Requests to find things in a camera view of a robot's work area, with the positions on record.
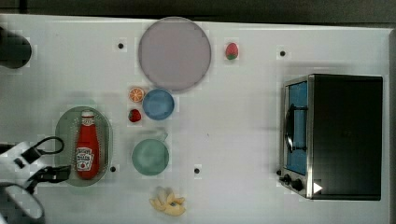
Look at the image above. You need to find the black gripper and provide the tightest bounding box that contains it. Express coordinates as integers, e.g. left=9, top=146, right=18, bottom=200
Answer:
left=12, top=147, right=71, bottom=194

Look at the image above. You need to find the red plush ketchup bottle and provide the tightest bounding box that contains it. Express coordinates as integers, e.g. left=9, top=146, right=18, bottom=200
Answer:
left=76, top=110, right=100, bottom=179

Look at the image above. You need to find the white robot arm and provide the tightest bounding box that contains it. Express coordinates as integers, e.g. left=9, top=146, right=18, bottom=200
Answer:
left=0, top=142, right=71, bottom=193

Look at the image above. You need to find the green oval strainer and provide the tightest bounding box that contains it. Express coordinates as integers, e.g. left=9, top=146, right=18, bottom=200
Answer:
left=55, top=106, right=112, bottom=187

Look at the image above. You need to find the small red strawberry toy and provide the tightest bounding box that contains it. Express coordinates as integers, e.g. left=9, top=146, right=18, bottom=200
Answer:
left=128, top=109, right=142, bottom=123

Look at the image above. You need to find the orange slice toy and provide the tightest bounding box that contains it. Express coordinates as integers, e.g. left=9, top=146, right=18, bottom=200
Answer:
left=129, top=87, right=145, bottom=103

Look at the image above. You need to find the peeled banana toy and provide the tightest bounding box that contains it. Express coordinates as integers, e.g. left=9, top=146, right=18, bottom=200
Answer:
left=149, top=187, right=186, bottom=217

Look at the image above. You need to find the blue bowl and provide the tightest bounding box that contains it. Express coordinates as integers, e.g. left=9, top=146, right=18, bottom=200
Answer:
left=142, top=89, right=175, bottom=120

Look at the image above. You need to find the black cylinder container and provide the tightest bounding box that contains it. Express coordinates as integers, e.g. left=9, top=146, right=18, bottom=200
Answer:
left=0, top=28, right=32, bottom=69

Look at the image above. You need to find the large grey round plate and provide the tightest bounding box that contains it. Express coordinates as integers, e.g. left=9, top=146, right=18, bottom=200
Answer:
left=138, top=17, right=211, bottom=91

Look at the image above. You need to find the red strawberry with green leaves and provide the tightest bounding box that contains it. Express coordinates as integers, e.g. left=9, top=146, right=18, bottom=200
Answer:
left=225, top=43, right=239, bottom=60

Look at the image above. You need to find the black toaster oven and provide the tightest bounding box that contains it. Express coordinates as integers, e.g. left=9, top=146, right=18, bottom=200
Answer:
left=276, top=74, right=383, bottom=201

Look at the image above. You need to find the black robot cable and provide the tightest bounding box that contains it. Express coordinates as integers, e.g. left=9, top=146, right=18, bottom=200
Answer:
left=34, top=135, right=65, bottom=156

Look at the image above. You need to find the green cup with handle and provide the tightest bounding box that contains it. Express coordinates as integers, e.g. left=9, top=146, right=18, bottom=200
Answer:
left=132, top=132, right=170, bottom=176

